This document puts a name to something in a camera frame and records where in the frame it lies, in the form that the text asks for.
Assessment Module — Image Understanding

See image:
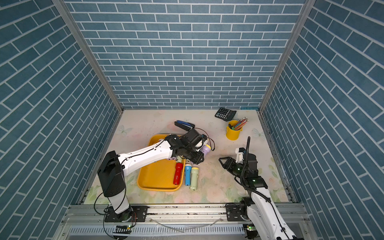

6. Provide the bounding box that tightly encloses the black and blue stapler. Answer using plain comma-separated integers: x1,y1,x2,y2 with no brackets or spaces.
174,120,195,132

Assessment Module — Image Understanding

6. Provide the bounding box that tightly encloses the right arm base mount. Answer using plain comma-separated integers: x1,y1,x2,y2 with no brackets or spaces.
225,197,255,222

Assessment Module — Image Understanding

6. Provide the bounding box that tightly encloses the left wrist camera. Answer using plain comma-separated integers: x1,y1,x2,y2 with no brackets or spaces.
195,135,208,151

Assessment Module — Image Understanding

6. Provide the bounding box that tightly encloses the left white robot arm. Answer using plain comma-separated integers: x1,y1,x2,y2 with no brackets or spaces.
97,129,208,215

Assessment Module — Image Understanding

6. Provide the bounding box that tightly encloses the blue flashlight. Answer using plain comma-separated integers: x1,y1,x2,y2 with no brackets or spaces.
185,164,192,186

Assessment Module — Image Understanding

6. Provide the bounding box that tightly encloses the coloured pens bundle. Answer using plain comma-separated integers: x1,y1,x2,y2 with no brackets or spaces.
231,117,249,131

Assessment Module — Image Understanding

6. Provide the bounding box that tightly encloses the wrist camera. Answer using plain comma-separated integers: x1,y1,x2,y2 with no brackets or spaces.
195,135,208,151
235,148,246,164

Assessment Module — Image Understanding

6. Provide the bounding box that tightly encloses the yellow plastic storage tray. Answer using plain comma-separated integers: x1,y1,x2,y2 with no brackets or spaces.
137,134,187,192

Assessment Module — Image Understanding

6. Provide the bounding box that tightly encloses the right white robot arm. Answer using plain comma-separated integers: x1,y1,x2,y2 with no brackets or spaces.
219,153,299,240

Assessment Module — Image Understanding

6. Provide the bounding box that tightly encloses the yellow pen cup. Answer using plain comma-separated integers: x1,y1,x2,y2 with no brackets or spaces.
226,120,243,141

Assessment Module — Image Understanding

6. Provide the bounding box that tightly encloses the red flashlight plain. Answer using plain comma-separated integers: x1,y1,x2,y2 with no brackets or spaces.
173,163,184,186

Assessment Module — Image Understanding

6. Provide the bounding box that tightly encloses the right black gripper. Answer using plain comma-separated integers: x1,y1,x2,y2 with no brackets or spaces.
219,156,248,179

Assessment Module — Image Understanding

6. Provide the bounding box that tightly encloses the purple flashlight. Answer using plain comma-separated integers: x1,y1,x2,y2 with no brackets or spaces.
200,144,212,157

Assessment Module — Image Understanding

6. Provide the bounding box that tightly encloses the black desk calculator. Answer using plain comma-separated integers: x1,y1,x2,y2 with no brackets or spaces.
215,108,237,122

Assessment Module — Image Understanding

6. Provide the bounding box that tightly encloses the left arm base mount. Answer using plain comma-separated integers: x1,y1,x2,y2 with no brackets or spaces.
105,205,149,224

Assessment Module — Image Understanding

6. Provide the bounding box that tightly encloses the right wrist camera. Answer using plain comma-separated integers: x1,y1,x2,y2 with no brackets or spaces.
235,148,246,164

